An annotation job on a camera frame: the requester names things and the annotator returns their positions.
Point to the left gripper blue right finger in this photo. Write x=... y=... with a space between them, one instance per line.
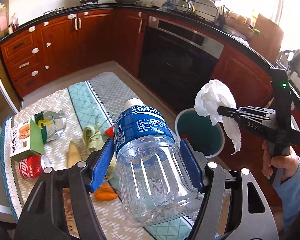
x=195 y=163

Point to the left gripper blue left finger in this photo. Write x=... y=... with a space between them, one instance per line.
x=100 y=164

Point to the orange peel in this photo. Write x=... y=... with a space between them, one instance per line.
x=105 y=193

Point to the clear plastic water bottle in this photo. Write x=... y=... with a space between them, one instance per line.
x=154 y=183

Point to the teal trash bin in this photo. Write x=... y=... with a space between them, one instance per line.
x=200 y=132

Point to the wooden kitchen cabinets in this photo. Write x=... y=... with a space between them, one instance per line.
x=54 y=46

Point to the person's right hand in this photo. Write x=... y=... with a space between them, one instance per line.
x=289 y=163

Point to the pale green vegetable peels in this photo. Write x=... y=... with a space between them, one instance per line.
x=94 y=140

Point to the red snack wrapper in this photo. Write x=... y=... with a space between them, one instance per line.
x=110 y=132

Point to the pale melon rind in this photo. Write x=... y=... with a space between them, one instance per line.
x=73 y=155

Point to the patterned tablecloth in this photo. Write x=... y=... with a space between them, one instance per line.
x=91 y=107

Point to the red cola can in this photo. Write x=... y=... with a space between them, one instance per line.
x=33 y=166

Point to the green cardboard box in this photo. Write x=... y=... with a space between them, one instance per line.
x=26 y=141

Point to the built-in black oven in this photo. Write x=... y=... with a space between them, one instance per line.
x=176 y=62

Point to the wire dish rack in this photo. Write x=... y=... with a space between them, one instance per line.
x=204 y=9

